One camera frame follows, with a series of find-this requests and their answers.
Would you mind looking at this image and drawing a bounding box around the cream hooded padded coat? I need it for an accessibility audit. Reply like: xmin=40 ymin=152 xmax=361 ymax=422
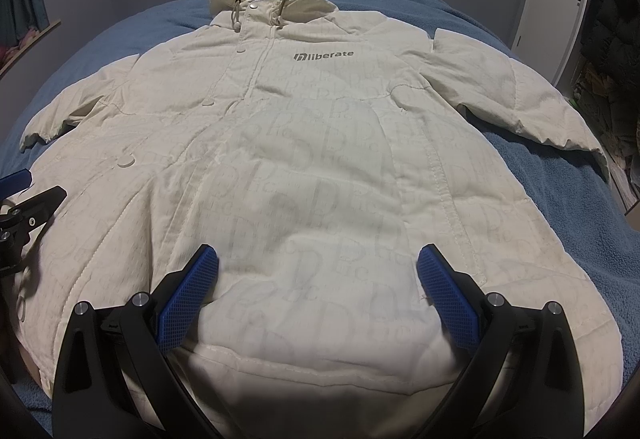
xmin=8 ymin=0 xmax=626 ymax=439

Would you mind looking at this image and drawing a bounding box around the wooden window sill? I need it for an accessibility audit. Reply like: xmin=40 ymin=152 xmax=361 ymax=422
xmin=0 ymin=19 xmax=62 ymax=77

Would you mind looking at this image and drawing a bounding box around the blue fleece bed blanket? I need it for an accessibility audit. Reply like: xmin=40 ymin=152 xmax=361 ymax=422
xmin=0 ymin=0 xmax=640 ymax=435

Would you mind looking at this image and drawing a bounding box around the white wardrobe with drawers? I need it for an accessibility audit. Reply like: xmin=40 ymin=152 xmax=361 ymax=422
xmin=573 ymin=0 xmax=639 ymax=211

